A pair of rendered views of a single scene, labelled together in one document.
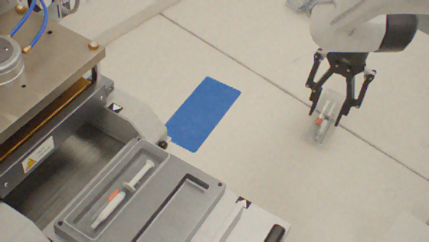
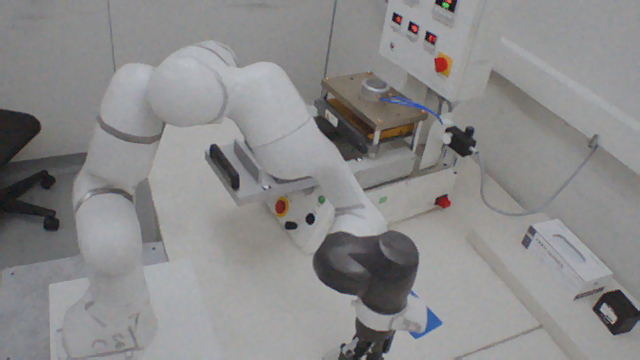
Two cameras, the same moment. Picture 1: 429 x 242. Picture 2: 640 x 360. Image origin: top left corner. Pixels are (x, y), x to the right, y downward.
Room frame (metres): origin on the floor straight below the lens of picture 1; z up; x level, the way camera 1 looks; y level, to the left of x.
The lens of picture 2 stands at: (1.04, -0.87, 1.74)
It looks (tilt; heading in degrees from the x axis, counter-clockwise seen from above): 36 degrees down; 119
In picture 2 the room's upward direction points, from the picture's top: 9 degrees clockwise
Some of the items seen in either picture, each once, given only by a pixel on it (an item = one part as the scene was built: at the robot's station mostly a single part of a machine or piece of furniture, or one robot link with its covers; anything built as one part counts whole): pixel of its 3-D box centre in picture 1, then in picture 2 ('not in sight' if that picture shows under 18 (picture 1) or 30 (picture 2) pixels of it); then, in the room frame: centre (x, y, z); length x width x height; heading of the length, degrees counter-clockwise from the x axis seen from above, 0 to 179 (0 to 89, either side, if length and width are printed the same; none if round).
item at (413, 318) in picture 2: not in sight; (394, 308); (0.90, -0.25, 1.03); 0.13 x 0.12 x 0.05; 159
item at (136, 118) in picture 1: (104, 106); (371, 170); (0.62, 0.19, 0.96); 0.26 x 0.05 x 0.07; 65
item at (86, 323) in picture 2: not in sight; (103, 313); (0.38, -0.51, 0.84); 0.22 x 0.19 x 0.14; 62
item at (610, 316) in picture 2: not in sight; (616, 311); (1.34, 0.28, 0.83); 0.09 x 0.06 x 0.07; 139
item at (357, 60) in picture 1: (347, 56); (372, 329); (0.88, -0.26, 0.95); 0.08 x 0.08 x 0.09
